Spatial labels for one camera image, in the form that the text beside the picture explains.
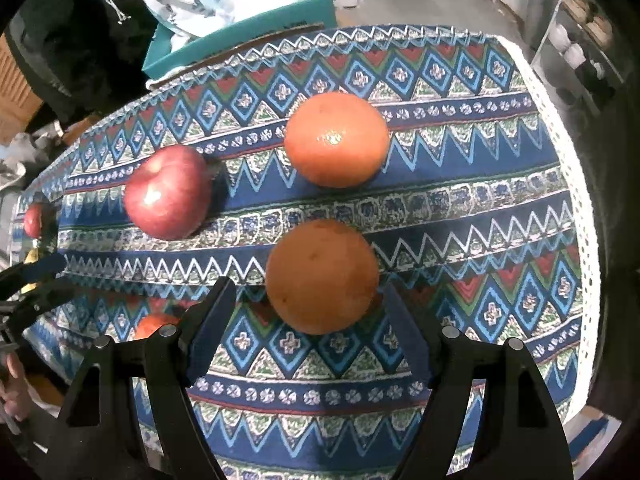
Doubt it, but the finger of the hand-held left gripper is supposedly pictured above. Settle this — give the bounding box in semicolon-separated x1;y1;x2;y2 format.
0;252;68;295
0;282;72;332

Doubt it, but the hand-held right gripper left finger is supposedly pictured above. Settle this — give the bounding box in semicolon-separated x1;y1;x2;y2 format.
57;276;238;480

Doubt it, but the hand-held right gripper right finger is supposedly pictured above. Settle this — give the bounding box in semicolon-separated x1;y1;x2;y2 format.
382;280;571;480

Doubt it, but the small red apple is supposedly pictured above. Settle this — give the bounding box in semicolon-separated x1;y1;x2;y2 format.
23;202;46;239

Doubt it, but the orange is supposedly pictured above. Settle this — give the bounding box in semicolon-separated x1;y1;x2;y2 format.
134;312;181;341
265;219;381;336
284;91;391;189

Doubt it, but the large red apple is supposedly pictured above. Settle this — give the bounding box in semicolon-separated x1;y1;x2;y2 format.
123;145;216;241

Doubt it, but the person's left hand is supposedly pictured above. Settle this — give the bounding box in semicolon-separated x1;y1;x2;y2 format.
0;355;32;422

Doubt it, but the blue patterned tablecloth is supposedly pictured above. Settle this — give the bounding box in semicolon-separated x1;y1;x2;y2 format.
10;24;601;480

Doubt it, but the teal box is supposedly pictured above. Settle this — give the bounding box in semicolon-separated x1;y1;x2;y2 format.
142;0;337;78

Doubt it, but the group of assorted shoes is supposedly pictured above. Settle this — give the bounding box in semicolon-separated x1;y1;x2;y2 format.
547;0;617;106

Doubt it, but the white shoe rack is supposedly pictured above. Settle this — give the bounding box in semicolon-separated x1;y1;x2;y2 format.
530;0;631;116

